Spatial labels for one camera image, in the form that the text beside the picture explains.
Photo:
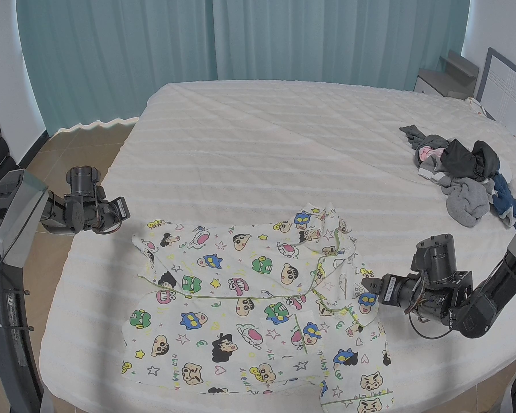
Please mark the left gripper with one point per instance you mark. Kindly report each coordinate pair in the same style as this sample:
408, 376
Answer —
114, 211

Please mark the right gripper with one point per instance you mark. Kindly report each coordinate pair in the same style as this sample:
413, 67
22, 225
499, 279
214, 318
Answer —
395, 291

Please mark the white printed pyjama top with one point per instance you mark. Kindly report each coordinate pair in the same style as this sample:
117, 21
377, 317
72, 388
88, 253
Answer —
249, 308

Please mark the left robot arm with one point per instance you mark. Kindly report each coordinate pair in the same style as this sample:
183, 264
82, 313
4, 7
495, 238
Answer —
17, 213

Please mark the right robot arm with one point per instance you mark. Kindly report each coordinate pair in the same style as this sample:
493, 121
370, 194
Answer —
477, 312

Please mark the pile of clothes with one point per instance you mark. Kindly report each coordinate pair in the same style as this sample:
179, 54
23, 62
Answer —
464, 174

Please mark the bed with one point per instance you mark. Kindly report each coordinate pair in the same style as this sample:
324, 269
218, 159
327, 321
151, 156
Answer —
284, 153

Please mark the blue-green curtain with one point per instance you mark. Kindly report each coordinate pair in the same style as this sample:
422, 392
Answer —
155, 37

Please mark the white printed pillow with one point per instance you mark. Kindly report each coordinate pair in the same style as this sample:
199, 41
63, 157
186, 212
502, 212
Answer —
477, 106

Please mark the grey bedside table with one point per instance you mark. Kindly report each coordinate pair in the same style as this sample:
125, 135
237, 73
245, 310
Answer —
438, 80

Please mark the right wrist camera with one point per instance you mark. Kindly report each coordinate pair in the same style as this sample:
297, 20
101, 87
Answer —
417, 265

